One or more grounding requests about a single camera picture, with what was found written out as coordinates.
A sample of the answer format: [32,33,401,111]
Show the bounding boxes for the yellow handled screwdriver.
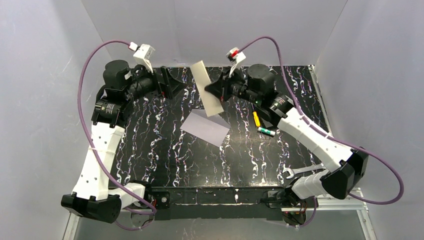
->
[252,105,261,128]

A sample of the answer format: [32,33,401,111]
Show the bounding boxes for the green white glue stick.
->
[257,127,276,137]

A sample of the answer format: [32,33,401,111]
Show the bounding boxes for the black flat box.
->
[255,106,282,130]

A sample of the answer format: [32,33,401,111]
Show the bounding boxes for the silver open-end wrench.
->
[282,164,325,179]

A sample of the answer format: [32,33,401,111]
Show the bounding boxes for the aluminium front rail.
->
[70,187,369,213]

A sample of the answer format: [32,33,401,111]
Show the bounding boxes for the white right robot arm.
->
[204,64,368,200]

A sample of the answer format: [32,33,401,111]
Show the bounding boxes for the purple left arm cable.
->
[76,40,158,232]

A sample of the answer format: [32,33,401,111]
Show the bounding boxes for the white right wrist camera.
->
[226,47,246,77]

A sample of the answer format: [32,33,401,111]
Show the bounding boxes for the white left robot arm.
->
[61,60,185,223]

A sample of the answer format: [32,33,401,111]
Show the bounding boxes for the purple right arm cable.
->
[236,36,405,229]

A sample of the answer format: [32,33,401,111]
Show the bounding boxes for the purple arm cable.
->
[76,40,158,232]
[236,36,405,229]

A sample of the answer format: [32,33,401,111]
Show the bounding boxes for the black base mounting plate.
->
[120,187,319,221]

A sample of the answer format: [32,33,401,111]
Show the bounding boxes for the brown kraft envelope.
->
[189,59,225,118]

